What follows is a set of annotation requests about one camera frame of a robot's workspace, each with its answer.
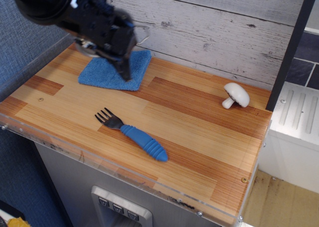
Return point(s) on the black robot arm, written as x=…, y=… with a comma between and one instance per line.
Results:
x=46, y=12

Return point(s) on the white toy sink unit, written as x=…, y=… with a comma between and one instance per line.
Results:
x=291, y=147

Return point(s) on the blue microfiber cloth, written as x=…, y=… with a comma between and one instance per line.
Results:
x=100, y=73

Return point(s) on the blue handled metal fork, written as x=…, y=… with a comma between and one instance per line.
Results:
x=147, y=143

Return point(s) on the black right vertical post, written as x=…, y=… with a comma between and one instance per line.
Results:
x=296, y=36

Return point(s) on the steel kadai with handles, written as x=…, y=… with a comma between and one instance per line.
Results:
x=89, y=49

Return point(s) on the white toy mushroom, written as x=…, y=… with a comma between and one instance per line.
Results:
x=236, y=94

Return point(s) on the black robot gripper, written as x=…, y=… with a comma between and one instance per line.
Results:
x=110, y=29

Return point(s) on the silver dispenser button panel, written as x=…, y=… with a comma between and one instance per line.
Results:
x=115, y=211

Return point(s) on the clear acrylic table guard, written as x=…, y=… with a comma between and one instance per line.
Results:
x=204, y=182

